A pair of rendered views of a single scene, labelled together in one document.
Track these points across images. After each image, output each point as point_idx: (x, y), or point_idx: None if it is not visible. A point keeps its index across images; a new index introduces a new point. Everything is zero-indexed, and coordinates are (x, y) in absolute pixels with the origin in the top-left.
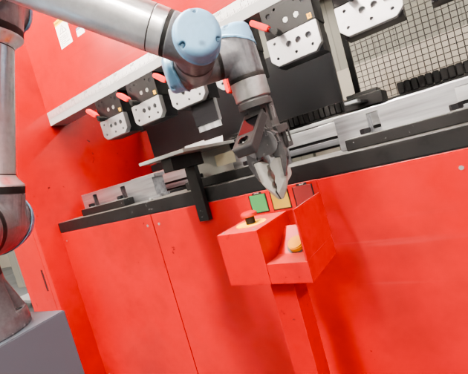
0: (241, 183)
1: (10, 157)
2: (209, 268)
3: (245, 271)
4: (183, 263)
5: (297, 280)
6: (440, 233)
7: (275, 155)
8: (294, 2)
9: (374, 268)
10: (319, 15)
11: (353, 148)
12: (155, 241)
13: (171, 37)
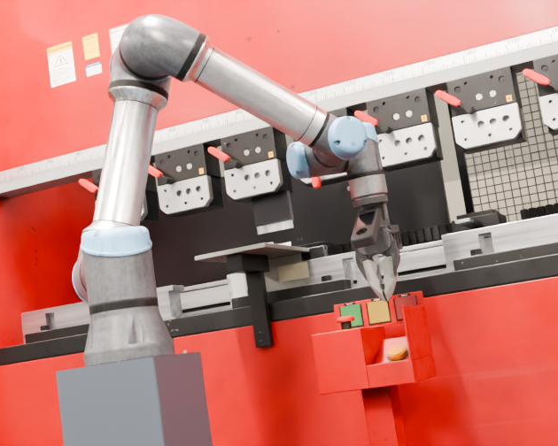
0: (321, 299)
1: (141, 212)
2: (255, 418)
3: (340, 376)
4: (215, 411)
5: (399, 381)
6: (544, 363)
7: (387, 253)
8: (408, 101)
9: (475, 407)
10: (434, 119)
11: (462, 269)
12: None
13: (327, 134)
